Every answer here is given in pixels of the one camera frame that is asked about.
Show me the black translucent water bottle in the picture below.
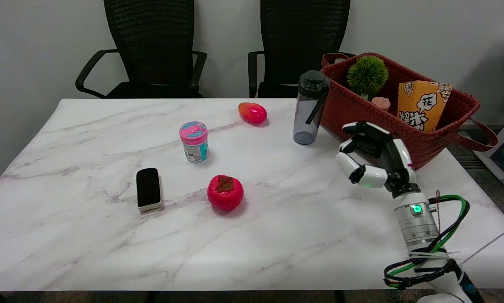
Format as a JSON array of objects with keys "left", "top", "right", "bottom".
[{"left": 293, "top": 70, "right": 331, "bottom": 146}]

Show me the black whiteboard eraser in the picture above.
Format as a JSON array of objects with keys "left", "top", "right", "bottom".
[{"left": 136, "top": 167, "right": 163, "bottom": 212}]

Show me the red persimmon toy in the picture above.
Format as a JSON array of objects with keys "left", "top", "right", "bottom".
[{"left": 207, "top": 175, "right": 244, "bottom": 211}]

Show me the red mango toy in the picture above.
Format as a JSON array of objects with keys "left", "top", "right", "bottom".
[{"left": 238, "top": 102, "right": 268, "bottom": 124}]

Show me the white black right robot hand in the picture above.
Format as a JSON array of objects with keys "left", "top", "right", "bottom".
[{"left": 335, "top": 121, "right": 421, "bottom": 198}]

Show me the orange snack box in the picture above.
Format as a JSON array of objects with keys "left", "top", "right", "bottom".
[{"left": 398, "top": 80, "right": 454, "bottom": 133}]

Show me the red woven basket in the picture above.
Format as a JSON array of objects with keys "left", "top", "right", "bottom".
[{"left": 320, "top": 52, "right": 499, "bottom": 170}]

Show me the pink lidded gum jar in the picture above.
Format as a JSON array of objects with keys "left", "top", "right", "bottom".
[{"left": 179, "top": 121, "right": 210, "bottom": 163}]

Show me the black mesh office chair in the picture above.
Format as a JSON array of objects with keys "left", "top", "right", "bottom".
[
  {"left": 248, "top": 0, "right": 356, "bottom": 98},
  {"left": 75, "top": 0, "right": 207, "bottom": 99}
]

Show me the green ball plant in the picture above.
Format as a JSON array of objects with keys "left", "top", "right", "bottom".
[{"left": 347, "top": 56, "right": 390, "bottom": 101}]

